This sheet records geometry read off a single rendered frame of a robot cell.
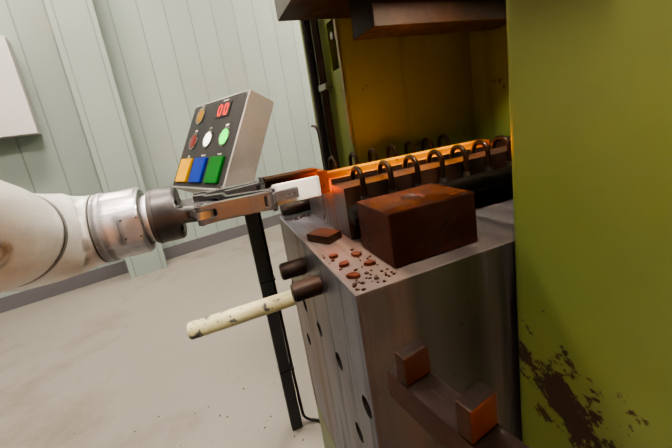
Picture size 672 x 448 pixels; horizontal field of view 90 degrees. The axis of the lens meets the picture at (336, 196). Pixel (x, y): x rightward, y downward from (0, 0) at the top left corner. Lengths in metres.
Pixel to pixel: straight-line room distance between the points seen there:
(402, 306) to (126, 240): 0.34
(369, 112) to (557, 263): 0.50
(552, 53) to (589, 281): 0.21
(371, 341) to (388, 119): 0.54
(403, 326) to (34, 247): 0.36
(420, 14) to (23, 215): 0.54
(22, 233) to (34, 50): 3.40
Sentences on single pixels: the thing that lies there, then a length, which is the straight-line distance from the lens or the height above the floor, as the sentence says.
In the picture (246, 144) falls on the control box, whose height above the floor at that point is 1.06.
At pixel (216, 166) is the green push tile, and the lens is 0.93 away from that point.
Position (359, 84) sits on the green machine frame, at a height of 1.15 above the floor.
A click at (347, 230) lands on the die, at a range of 0.50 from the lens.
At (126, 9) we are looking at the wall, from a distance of 3.86.
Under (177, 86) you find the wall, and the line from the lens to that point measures 3.74.
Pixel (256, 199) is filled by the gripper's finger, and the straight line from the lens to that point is 0.45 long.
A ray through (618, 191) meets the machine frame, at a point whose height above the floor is 0.99.
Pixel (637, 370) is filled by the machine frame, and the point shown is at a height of 0.84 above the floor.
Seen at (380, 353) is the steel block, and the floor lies 0.84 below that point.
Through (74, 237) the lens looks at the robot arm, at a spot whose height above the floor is 1.00.
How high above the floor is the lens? 1.09
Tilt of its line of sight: 13 degrees down
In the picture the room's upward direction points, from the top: 9 degrees counter-clockwise
